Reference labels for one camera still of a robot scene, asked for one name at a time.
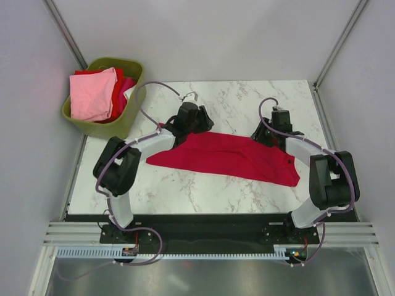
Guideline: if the white cloth in basket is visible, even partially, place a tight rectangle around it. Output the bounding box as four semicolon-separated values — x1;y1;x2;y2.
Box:
123;86;135;100

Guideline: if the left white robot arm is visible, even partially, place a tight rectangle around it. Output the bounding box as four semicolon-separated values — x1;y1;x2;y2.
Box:
93;102;214;243

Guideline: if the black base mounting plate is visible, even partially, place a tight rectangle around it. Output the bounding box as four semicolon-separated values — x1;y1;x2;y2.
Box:
100;213;319;254

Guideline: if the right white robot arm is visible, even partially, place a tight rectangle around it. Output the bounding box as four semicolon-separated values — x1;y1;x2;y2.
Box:
251;107;360;243

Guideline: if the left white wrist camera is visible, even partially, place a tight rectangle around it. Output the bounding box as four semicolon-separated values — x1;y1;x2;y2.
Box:
180;91;199;104

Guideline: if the left aluminium frame post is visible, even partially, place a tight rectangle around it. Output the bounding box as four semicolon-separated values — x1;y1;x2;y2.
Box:
43;0;88;69

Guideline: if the light pink folded shirt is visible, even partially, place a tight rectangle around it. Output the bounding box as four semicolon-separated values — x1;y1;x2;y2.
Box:
69;67;119;122

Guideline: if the white slotted cable duct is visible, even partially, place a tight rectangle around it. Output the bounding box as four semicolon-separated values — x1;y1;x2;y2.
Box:
56;246;307;260

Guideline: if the crimson red t shirt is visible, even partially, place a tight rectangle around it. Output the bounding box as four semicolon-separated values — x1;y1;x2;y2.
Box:
146;131;300;187

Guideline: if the aluminium extrusion rail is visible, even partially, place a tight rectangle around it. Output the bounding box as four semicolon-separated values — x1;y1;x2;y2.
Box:
44;221;101;246

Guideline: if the magenta shirt in basket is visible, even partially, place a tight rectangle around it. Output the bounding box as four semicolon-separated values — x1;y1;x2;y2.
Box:
120;77;136;101

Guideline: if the olive green basket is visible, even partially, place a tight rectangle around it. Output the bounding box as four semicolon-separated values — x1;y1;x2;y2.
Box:
61;57;146;139

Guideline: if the right aluminium frame post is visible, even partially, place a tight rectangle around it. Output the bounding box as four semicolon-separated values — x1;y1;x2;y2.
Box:
312;0;370;89

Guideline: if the red folded shirt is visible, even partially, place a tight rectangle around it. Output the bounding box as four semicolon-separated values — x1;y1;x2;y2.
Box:
73;67;127;123

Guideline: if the aluminium frame post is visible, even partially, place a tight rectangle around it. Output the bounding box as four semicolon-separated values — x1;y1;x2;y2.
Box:
312;0;370;89
43;0;88;69

